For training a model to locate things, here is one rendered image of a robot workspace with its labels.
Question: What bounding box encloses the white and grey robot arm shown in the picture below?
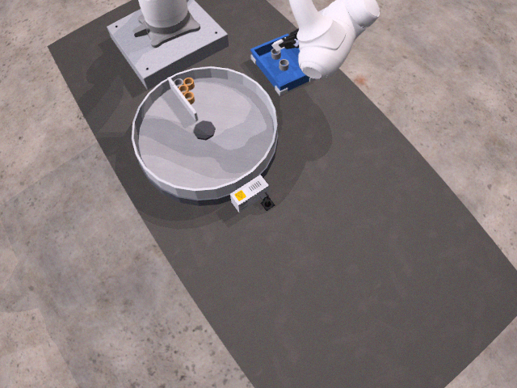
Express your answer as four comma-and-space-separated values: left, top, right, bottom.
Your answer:
132, 0, 380, 79

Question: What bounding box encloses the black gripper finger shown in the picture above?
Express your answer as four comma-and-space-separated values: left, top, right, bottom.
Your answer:
284, 28, 299, 39
272, 33, 299, 51

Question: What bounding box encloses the blue plastic crate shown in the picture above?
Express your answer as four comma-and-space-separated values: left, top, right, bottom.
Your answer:
250, 34, 315, 95

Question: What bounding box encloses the grey round turning table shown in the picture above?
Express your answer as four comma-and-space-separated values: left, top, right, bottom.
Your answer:
132, 66, 278, 213

